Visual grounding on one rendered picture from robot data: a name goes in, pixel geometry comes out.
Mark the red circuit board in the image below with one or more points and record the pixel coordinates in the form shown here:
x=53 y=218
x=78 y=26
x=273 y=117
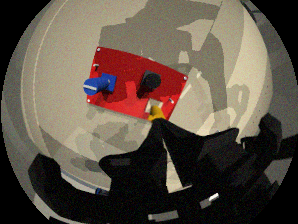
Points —
x=131 y=84

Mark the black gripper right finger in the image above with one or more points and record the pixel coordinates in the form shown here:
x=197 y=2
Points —
x=186 y=149

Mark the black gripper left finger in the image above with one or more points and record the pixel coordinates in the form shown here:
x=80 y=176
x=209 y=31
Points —
x=150 y=158

